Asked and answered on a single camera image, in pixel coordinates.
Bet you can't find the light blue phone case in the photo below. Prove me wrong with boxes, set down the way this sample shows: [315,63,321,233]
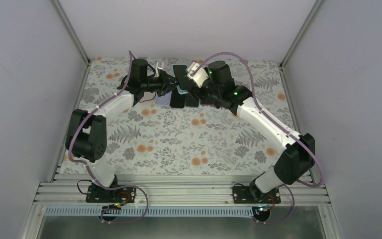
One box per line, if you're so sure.
[177,85,189,95]

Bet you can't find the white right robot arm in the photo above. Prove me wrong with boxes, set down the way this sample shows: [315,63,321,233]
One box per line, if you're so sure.
[186,61,315,203]

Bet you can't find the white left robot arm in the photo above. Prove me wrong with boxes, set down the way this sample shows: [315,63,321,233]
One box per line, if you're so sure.
[65,58,178,202]

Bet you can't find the aluminium corner frame post left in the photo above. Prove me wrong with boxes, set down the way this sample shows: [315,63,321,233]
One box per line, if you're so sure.
[51,0,91,66]

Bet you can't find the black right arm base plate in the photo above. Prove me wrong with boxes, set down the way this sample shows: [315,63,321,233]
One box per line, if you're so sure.
[232,184,281,204]

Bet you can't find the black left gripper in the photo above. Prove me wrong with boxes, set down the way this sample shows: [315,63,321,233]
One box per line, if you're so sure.
[141,70,182,96]

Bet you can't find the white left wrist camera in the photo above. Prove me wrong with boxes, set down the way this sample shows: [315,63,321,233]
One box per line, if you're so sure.
[154,62,165,78]

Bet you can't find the floral patterned table mat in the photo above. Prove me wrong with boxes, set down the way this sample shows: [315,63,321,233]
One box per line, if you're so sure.
[79,57,294,176]

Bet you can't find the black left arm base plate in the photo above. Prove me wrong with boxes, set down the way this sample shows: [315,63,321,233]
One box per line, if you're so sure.
[85,184,137,204]

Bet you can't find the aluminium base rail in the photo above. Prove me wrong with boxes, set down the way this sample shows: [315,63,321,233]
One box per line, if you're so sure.
[33,174,331,206]

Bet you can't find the aluminium corner frame post right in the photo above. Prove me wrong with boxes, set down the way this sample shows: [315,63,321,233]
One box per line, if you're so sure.
[280,0,323,71]

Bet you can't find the black phone case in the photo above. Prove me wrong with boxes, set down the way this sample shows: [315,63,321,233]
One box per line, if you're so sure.
[170,92,186,109]

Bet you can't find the aluminium corner frame post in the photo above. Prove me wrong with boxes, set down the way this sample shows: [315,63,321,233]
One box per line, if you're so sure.
[280,0,323,71]
[51,0,91,66]

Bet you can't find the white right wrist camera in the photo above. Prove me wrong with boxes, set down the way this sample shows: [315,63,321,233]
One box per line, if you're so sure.
[186,62,209,88]

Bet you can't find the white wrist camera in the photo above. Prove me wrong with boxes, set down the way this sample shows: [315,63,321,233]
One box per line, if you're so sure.
[154,62,165,78]
[186,62,209,88]

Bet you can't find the slotted grey cable duct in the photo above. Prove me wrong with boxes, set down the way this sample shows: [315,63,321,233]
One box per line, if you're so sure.
[44,205,253,218]

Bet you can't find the dark teal smartphone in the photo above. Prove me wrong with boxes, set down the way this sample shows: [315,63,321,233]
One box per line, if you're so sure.
[185,95,199,108]

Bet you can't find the lilac phone case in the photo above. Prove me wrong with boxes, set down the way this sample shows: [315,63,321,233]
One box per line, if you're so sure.
[155,92,172,106]

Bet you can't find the black screen blue smartphone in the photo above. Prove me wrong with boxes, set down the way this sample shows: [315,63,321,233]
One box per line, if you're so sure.
[172,64,195,91]

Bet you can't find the magenta smartphone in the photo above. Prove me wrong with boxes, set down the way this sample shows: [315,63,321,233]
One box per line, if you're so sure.
[200,98,214,106]

